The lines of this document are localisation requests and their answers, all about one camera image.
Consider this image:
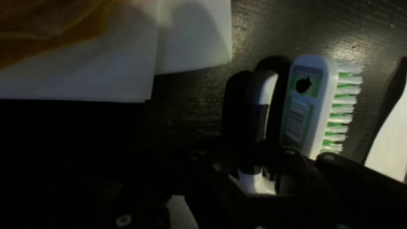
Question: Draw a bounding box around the white napkin under cookie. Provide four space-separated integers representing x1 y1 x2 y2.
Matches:
0 0 234 104

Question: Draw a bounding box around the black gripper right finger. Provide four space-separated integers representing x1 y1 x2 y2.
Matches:
274 145 407 229

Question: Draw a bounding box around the flat white napkin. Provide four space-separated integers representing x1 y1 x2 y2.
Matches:
363 81 407 184

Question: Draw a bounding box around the white green scrub brush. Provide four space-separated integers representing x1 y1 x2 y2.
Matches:
223 53 365 197

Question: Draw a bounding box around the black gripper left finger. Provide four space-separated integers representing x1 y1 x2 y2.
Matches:
170 147 278 229

